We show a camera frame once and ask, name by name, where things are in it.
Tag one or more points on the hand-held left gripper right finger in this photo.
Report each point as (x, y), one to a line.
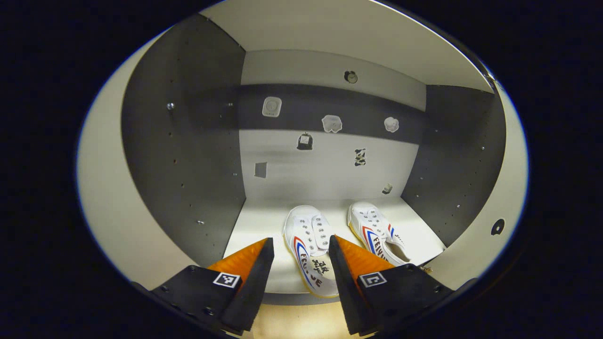
(344, 292)

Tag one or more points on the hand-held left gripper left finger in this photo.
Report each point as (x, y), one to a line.
(249, 292)

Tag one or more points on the white striped shoe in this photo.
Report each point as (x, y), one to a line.
(372, 226)
(308, 235)

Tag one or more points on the white shoe cabinet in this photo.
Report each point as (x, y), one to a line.
(325, 179)

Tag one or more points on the white cabinet door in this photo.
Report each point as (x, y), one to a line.
(108, 197)
(504, 188)

